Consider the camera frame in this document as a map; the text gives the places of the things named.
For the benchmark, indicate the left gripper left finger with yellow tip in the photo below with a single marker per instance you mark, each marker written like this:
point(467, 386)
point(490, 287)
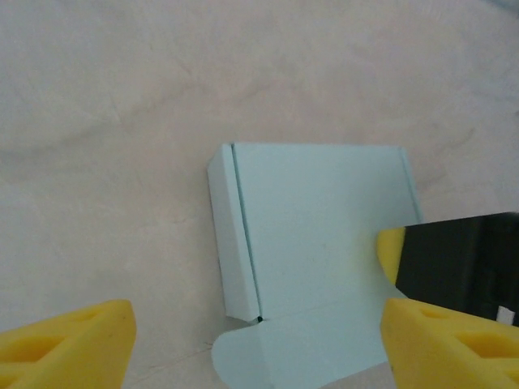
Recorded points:
point(81, 348)

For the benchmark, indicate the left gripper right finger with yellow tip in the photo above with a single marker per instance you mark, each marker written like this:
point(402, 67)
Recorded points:
point(446, 356)

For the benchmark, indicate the light blue paper box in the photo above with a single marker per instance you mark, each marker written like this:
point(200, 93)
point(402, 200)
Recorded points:
point(316, 227)

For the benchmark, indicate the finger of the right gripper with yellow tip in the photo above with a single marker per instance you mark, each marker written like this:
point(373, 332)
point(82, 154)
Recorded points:
point(446, 263)

